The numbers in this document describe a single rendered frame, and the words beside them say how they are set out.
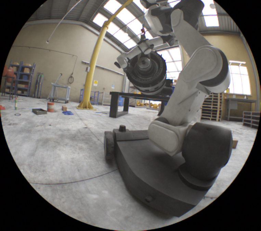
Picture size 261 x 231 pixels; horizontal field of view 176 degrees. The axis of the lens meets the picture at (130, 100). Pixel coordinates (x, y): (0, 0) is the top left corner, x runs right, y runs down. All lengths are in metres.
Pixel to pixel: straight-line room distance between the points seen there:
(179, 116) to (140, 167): 0.25
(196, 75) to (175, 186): 0.34
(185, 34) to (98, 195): 0.79
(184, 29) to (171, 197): 0.60
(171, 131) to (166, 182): 0.18
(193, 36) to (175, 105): 0.31
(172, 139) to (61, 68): 6.77
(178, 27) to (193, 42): 0.12
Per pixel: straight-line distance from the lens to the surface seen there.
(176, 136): 0.30
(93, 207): 0.43
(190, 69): 0.29
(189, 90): 0.29
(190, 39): 0.42
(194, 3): 0.62
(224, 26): 7.91
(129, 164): 0.36
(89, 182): 0.50
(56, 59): 7.02
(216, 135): 0.30
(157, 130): 0.37
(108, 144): 0.51
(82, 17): 9.06
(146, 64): 0.93
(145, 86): 0.97
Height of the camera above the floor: 0.41
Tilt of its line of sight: 1 degrees up
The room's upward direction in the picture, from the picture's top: 6 degrees clockwise
